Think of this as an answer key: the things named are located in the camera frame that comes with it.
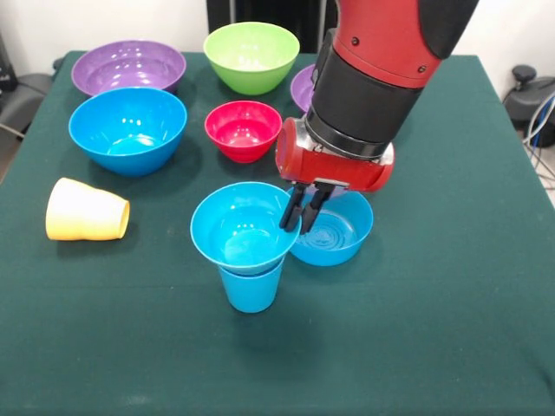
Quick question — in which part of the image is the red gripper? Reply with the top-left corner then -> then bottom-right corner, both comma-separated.
276,116 -> 395,236

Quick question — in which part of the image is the small blue plastic bowl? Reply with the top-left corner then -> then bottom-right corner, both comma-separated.
286,188 -> 375,267

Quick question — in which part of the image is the cyan plastic bowl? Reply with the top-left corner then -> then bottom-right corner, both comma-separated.
189,181 -> 303,276

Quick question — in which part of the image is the blue plastic cup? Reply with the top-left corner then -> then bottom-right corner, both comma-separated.
218,255 -> 286,314

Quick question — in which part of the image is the pink plastic bowl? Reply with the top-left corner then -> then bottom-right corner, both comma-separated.
204,100 -> 284,164

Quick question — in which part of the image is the purple plastic bowl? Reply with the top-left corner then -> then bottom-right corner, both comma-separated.
290,63 -> 317,114
71,40 -> 187,97

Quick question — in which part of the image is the yellow plastic cup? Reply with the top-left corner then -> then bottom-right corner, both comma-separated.
45,177 -> 131,242

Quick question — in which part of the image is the dark green table cloth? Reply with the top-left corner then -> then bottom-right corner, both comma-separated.
0,50 -> 555,416

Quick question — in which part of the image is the green plastic bowl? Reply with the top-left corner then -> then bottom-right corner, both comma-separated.
203,21 -> 301,96

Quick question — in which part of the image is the large blue plastic bowl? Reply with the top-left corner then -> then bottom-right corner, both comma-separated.
68,87 -> 188,178

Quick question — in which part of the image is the bundle of floor cables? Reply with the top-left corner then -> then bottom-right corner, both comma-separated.
522,93 -> 555,183

